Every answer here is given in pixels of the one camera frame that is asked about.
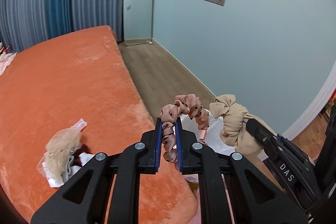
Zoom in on gold framed standing mirror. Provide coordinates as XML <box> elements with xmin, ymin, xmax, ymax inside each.
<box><xmin>123</xmin><ymin>0</ymin><xmax>153</xmax><ymax>47</ymax></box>

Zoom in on white lined trash bin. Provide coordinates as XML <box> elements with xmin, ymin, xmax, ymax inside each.
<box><xmin>180</xmin><ymin>109</ymin><xmax>235</xmax><ymax>156</ymax></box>

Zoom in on orange velvet bed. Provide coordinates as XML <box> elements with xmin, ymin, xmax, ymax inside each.
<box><xmin>0</xmin><ymin>24</ymin><xmax>199</xmax><ymax>224</ymax></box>

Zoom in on pink floral pillow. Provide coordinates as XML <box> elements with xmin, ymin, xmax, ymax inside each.
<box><xmin>0</xmin><ymin>42</ymin><xmax>17</xmax><ymax>76</ymax></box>

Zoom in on dark red velvet scrunchie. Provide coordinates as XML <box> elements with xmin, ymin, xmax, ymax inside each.
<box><xmin>72</xmin><ymin>144</ymin><xmax>90</xmax><ymax>166</ymax></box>

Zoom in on pink polka dot scrunchie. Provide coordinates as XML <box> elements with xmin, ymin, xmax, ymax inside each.
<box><xmin>159</xmin><ymin>94</ymin><xmax>210</xmax><ymax>164</ymax></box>

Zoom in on white door frame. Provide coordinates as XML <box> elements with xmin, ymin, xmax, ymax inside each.
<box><xmin>283</xmin><ymin>63</ymin><xmax>336</xmax><ymax>140</ymax></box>

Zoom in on beige fabric scrunchie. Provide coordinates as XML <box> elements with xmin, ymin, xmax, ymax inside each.
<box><xmin>210</xmin><ymin>94</ymin><xmax>277</xmax><ymax>156</ymax></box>

